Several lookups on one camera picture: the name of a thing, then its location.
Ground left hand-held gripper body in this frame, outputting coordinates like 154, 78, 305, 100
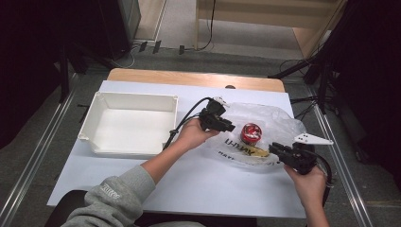
199, 96, 230, 132

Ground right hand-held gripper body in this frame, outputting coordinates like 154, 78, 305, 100
283, 132, 335, 176

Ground red can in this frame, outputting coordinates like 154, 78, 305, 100
240, 122, 264, 147

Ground white plastic bag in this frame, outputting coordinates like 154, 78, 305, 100
201, 100, 307, 168

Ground person's left hand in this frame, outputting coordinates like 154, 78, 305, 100
174, 117, 220, 154

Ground person's right hand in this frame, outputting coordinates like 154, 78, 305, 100
284, 165, 328, 209

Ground white plastic tray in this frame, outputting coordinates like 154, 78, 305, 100
78, 91, 180, 159

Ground black metal stand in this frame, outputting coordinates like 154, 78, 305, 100
59, 46, 71, 104
267, 56, 331, 115

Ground black curtain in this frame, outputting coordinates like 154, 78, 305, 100
324, 0, 401, 181
0, 0, 127, 150

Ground light wooden shelf unit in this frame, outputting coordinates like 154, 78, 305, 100
193, 0, 348, 60

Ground grey cabinet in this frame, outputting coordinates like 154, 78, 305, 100
118, 0, 142, 42

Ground black chair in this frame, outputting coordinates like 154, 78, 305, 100
44, 189, 96, 227

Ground left hand-held gripper cable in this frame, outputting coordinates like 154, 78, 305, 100
162, 96, 213, 151

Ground hand-held gripper cable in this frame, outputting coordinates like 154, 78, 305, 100
315, 153, 335, 207
162, 96, 213, 151

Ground right hand-held gripper cable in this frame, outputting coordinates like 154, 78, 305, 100
315, 153, 335, 207

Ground aluminium floor rail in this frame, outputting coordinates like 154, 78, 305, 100
0, 91, 76, 227
310, 102, 375, 227

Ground black floor cables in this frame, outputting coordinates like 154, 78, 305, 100
289, 94, 320, 121

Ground hanging black cable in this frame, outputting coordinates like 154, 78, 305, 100
198, 0, 218, 52

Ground white floor cable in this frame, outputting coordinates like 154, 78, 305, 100
109, 46, 137, 69

